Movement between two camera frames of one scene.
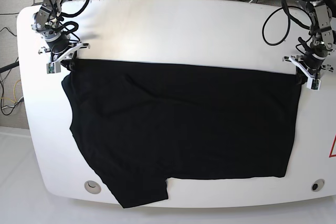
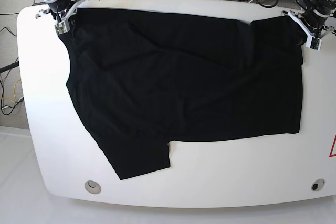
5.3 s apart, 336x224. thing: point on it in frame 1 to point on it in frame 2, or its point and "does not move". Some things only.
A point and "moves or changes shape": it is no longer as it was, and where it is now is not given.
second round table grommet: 92,187 does not move
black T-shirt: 142,125 moves or changes shape
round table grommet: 317,184 does not move
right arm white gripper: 70,64 to 64,25
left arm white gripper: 304,75 to 313,41
